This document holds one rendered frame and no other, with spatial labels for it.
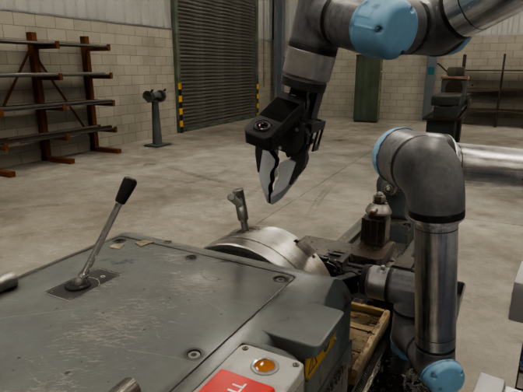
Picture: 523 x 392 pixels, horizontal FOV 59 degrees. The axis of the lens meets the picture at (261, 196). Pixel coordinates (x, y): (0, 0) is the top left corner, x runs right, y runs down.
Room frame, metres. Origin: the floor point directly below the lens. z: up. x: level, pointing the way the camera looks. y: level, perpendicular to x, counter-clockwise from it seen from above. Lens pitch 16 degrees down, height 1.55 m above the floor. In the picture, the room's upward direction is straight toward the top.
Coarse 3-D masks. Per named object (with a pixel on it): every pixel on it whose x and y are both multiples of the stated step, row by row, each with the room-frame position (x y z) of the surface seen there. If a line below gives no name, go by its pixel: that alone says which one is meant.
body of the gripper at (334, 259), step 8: (328, 256) 1.04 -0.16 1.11; (336, 256) 1.04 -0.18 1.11; (344, 256) 1.02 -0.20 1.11; (328, 264) 0.98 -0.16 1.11; (336, 264) 0.98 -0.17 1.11; (344, 264) 1.00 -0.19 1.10; (352, 264) 1.01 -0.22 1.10; (360, 264) 1.01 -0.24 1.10; (368, 264) 0.97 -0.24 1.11; (336, 272) 0.97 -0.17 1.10; (344, 272) 0.97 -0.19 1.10; (360, 272) 0.99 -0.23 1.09; (360, 280) 0.94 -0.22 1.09; (360, 288) 0.94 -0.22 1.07
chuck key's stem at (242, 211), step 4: (240, 188) 0.88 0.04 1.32; (236, 192) 0.87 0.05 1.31; (240, 192) 0.87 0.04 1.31; (236, 196) 0.87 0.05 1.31; (240, 196) 0.87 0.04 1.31; (244, 200) 0.87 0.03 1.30; (244, 204) 0.87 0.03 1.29; (236, 208) 0.87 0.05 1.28; (240, 208) 0.86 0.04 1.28; (244, 208) 0.87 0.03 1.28; (240, 212) 0.86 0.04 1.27; (244, 212) 0.86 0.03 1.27; (240, 216) 0.86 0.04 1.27; (244, 216) 0.86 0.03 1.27; (240, 220) 0.86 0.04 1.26; (244, 220) 0.86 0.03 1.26; (240, 224) 0.87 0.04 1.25; (244, 224) 0.86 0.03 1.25; (244, 228) 0.86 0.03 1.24; (244, 232) 0.86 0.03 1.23
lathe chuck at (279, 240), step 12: (240, 228) 0.91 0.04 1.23; (252, 228) 0.88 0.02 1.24; (264, 228) 0.88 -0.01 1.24; (276, 228) 0.88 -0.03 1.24; (252, 240) 0.81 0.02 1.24; (264, 240) 0.81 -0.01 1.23; (276, 240) 0.82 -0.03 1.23; (288, 240) 0.84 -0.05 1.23; (288, 252) 0.80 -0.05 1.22; (300, 252) 0.82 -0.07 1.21; (300, 264) 0.78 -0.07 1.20; (312, 264) 0.81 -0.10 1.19; (324, 264) 0.83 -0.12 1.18
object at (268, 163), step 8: (264, 152) 0.75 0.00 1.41; (272, 152) 0.75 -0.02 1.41; (264, 160) 0.75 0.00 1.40; (272, 160) 0.74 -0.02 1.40; (264, 168) 0.75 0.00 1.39; (272, 168) 0.74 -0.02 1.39; (264, 176) 0.75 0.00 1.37; (272, 176) 0.75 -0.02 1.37; (264, 184) 0.75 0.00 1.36; (264, 192) 0.75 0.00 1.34
